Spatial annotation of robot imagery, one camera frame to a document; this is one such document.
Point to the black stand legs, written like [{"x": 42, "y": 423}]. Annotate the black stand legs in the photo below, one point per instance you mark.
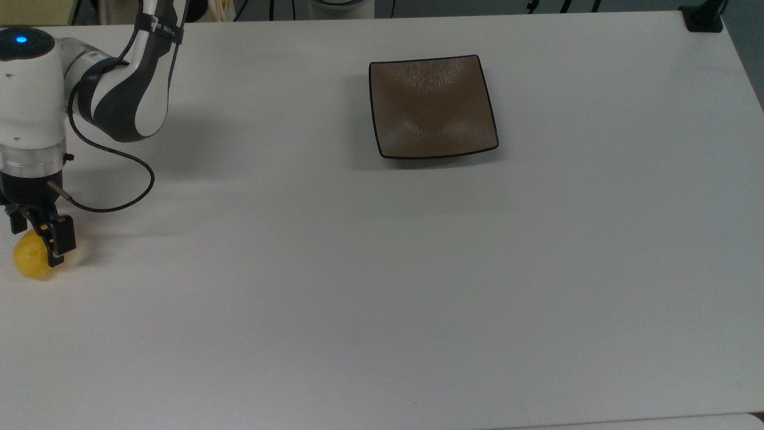
[{"x": 564, "y": 5}]

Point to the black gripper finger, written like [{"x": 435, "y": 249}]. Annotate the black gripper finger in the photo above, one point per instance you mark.
[
  {"x": 61, "y": 239},
  {"x": 17, "y": 222}
]

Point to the beige wooden cabinet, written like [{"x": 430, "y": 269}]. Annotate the beige wooden cabinet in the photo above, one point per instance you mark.
[{"x": 33, "y": 11}]

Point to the brown square ceramic plate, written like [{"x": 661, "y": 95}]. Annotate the brown square ceramic plate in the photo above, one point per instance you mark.
[{"x": 432, "y": 107}]

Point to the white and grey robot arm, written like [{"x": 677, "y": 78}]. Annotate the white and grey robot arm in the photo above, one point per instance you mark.
[{"x": 33, "y": 95}]

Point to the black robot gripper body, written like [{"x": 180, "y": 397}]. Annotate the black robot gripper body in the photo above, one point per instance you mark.
[{"x": 28, "y": 192}]

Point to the yellow lemon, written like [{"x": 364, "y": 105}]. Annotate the yellow lemon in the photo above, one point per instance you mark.
[{"x": 30, "y": 258}]

